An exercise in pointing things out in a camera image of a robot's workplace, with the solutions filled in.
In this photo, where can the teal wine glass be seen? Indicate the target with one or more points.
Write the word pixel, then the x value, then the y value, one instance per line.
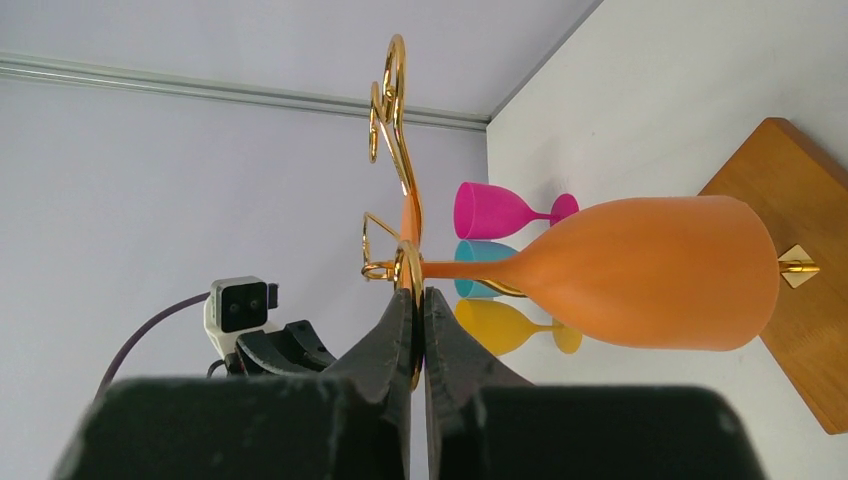
pixel 479 251

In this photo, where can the pink wine glass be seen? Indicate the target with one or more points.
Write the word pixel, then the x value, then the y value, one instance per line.
pixel 491 212

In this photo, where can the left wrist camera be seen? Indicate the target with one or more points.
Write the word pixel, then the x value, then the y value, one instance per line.
pixel 236 306

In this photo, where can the yellow wine glass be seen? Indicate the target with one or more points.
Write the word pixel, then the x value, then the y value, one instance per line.
pixel 501 328

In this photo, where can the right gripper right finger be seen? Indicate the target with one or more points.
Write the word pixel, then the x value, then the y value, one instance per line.
pixel 457 368

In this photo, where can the orange wine glass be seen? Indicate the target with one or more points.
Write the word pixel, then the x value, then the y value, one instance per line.
pixel 689 273

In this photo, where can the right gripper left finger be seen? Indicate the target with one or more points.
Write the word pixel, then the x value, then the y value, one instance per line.
pixel 372 385

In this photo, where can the gold rack with wooden base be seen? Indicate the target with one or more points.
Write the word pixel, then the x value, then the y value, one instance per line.
pixel 811 372

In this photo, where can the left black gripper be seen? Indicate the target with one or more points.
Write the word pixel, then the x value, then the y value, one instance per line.
pixel 295 349

